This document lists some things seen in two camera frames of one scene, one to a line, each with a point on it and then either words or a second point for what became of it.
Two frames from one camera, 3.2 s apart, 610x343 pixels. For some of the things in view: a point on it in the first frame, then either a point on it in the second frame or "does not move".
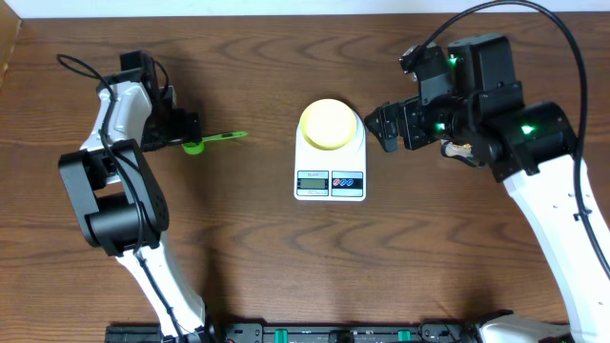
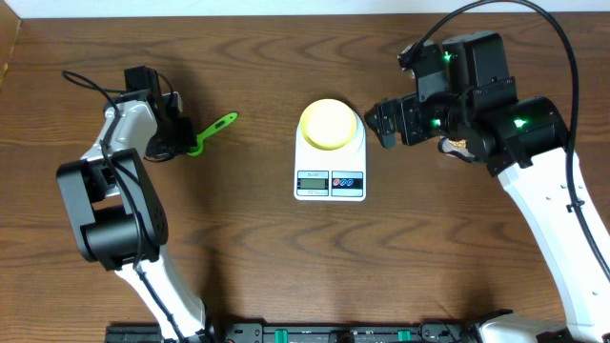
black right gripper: [387, 113] does not move
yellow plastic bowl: [329, 124] does not move
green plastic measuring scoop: [197, 148] to [197, 150]
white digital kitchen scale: [337, 175] does not move
